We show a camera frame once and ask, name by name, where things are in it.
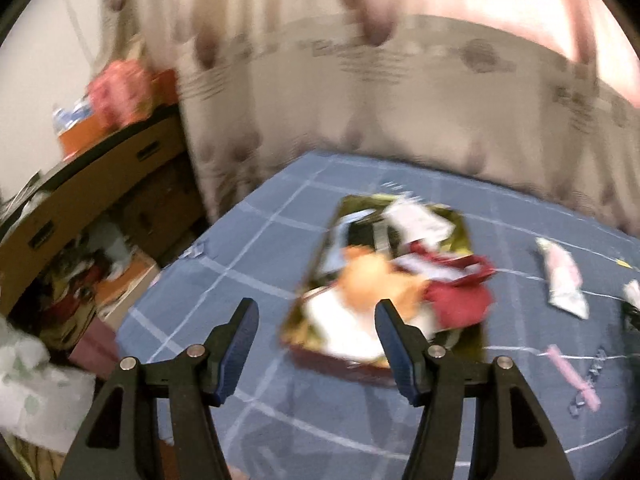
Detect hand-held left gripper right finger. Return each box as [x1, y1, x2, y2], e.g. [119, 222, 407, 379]
[375, 299, 576, 480]

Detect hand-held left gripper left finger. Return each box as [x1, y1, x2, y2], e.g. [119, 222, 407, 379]
[59, 297, 260, 480]

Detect white sock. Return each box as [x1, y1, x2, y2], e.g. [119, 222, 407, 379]
[305, 292, 383, 361]
[536, 237, 590, 320]

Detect white orange plush toy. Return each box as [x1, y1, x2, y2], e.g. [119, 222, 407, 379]
[337, 245, 431, 326]

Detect red cloth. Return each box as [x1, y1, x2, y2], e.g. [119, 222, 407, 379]
[395, 252, 496, 331]

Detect light blue fuzzy towel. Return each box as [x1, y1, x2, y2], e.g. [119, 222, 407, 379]
[320, 220, 351, 273]

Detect white floral packet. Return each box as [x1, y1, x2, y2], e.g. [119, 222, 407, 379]
[382, 200, 453, 246]

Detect red tin box gold interior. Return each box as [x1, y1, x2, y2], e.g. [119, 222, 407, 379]
[279, 192, 488, 386]

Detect blue plaid blanket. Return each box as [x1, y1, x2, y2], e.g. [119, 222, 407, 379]
[116, 152, 640, 480]

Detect open white box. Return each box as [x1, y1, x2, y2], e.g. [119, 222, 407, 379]
[95, 250, 162, 321]

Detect pink box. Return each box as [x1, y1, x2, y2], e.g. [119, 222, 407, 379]
[67, 317, 121, 381]

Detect brown cardboard box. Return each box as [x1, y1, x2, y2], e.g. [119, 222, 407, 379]
[120, 165, 206, 261]

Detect light blue plush toy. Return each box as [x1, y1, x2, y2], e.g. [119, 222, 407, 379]
[92, 220, 133, 281]

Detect pink plastic strip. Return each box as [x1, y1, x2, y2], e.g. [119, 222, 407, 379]
[546, 344, 602, 411]

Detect white folded sock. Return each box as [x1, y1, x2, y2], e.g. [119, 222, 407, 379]
[536, 237, 590, 320]

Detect white plastic bag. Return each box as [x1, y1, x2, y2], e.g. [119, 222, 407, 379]
[0, 315, 98, 453]

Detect wooden cabinet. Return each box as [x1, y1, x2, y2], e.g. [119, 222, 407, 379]
[0, 105, 201, 321]

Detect orange box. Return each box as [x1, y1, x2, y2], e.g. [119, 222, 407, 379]
[57, 115, 113, 158]

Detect beige leaf print curtain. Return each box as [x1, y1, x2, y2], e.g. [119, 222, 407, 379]
[100, 0, 640, 241]

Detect red plastic bag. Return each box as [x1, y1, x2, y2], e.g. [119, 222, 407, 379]
[87, 60, 153, 128]

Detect coiled tan hose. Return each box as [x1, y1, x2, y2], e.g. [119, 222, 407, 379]
[10, 440, 66, 480]

